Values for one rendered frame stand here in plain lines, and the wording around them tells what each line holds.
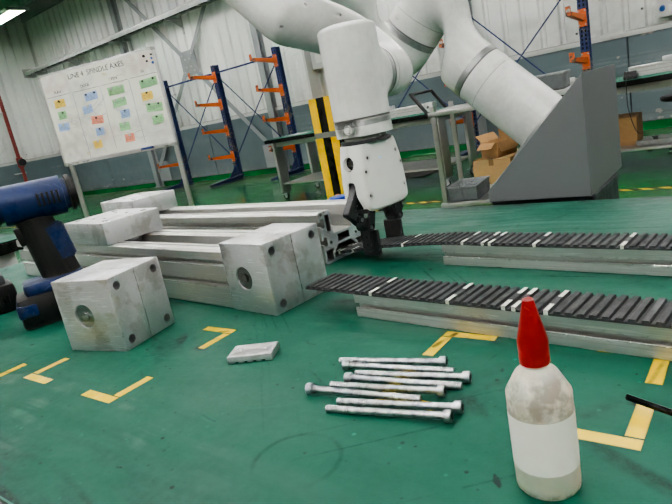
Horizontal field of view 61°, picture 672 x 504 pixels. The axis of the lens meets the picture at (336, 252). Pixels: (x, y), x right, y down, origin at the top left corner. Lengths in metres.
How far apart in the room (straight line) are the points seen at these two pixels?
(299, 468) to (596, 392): 0.23
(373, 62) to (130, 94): 5.82
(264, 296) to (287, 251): 0.06
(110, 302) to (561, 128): 0.80
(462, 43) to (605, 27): 7.23
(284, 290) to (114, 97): 6.03
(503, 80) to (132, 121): 5.65
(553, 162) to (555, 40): 7.46
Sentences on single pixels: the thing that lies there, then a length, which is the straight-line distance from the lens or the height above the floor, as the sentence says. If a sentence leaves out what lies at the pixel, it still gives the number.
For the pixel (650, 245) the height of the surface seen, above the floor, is 0.81.
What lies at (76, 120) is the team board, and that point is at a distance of 7.04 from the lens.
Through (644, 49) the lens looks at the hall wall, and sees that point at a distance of 8.33.
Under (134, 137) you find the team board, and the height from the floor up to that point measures 1.11.
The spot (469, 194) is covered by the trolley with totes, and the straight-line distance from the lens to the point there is 3.87.
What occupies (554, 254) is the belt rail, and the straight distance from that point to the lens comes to 0.74.
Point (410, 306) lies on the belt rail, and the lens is 0.62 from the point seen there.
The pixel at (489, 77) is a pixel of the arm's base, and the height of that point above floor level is 1.02.
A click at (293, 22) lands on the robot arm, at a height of 1.15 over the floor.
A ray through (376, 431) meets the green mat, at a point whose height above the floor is 0.78.
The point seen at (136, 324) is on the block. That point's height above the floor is 0.81.
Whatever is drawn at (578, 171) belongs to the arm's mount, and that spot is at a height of 0.83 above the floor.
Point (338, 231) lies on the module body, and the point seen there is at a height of 0.82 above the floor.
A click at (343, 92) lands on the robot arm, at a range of 0.83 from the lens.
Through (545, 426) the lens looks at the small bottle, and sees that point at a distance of 0.35.
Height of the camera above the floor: 1.02
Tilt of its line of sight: 14 degrees down
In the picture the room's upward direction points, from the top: 11 degrees counter-clockwise
